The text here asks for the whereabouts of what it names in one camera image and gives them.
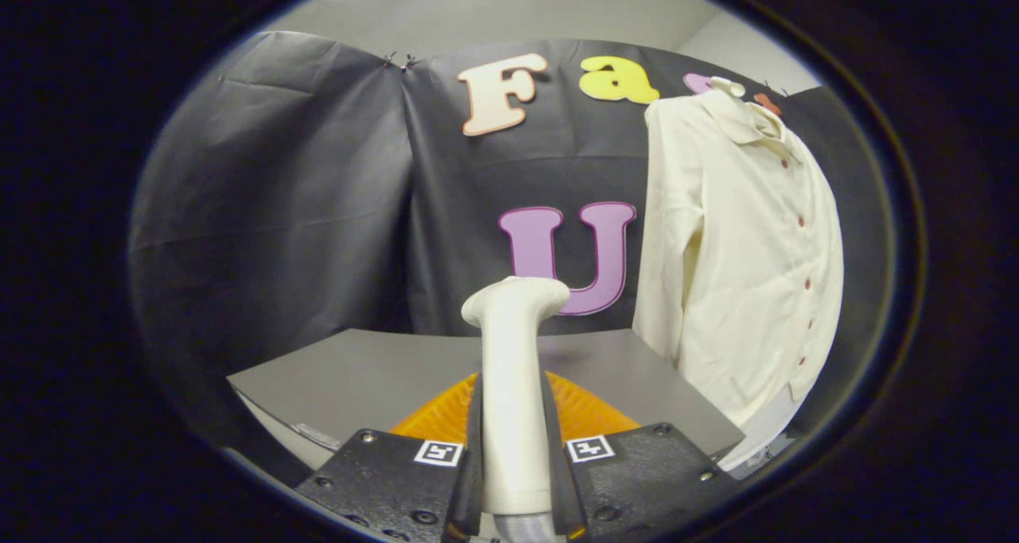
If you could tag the black backdrop cloth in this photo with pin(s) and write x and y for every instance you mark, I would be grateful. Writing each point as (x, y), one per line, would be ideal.
(279, 208)

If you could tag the grey top white cabinet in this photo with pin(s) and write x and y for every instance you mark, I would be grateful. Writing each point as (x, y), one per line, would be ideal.
(382, 376)

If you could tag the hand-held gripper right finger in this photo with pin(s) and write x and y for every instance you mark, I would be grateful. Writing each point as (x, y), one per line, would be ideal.
(637, 471)

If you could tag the white ironing form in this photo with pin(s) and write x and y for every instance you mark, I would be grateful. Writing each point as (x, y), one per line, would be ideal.
(768, 427)

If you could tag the cream button-up shirt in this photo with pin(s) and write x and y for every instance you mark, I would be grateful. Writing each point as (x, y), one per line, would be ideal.
(740, 248)

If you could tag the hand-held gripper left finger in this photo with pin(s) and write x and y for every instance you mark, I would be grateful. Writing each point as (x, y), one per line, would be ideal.
(390, 479)

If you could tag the white garment steamer head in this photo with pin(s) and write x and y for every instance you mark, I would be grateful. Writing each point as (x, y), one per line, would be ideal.
(513, 384)

